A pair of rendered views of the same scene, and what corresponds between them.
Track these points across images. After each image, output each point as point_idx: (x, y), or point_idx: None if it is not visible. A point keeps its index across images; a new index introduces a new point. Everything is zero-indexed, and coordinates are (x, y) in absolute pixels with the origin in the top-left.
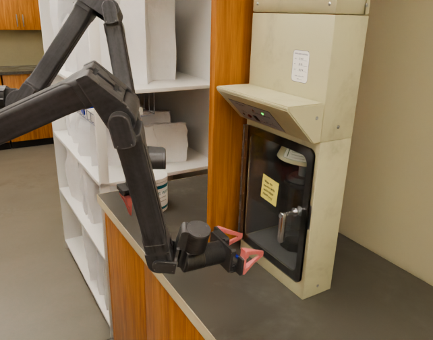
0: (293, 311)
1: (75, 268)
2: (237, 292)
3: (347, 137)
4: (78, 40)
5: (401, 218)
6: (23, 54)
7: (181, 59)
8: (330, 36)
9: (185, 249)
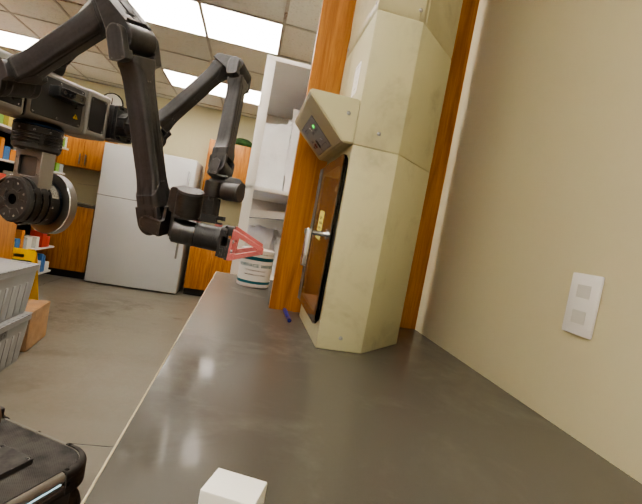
0: (293, 348)
1: None
2: (252, 326)
3: (392, 151)
4: (207, 91)
5: (491, 309)
6: None
7: None
8: (372, 32)
9: (173, 211)
